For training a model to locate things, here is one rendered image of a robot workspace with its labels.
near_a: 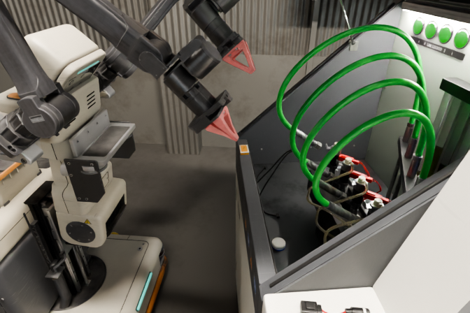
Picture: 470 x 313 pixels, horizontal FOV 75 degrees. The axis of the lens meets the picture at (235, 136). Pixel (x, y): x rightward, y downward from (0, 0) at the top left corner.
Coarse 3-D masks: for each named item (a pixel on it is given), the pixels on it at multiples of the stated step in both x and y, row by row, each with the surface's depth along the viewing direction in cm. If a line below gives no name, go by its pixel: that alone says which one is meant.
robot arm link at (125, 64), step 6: (120, 54) 103; (114, 60) 102; (120, 60) 103; (126, 60) 104; (108, 66) 102; (114, 66) 104; (120, 66) 104; (126, 66) 104; (120, 72) 105; (126, 72) 105
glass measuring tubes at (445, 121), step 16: (448, 80) 75; (448, 96) 77; (464, 96) 71; (448, 112) 77; (464, 112) 72; (448, 128) 77; (464, 128) 74; (448, 144) 77; (464, 144) 72; (432, 160) 83; (448, 160) 78
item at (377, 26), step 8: (368, 24) 70; (376, 24) 70; (384, 24) 70; (344, 32) 70; (352, 32) 70; (392, 32) 71; (400, 32) 71; (328, 40) 71; (336, 40) 71; (408, 40) 72; (320, 48) 71; (416, 48) 73; (304, 56) 73; (312, 56) 72; (416, 56) 74; (296, 64) 74; (296, 72) 74; (288, 80) 75; (280, 88) 76; (280, 96) 77; (416, 96) 80; (280, 104) 78; (416, 104) 81; (280, 112) 79; (280, 120) 80; (288, 128) 81
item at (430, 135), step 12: (372, 120) 55; (384, 120) 54; (420, 120) 55; (360, 132) 55; (432, 132) 56; (336, 144) 57; (432, 144) 58; (432, 156) 59; (324, 168) 59; (420, 180) 62; (324, 204) 63; (348, 216) 65
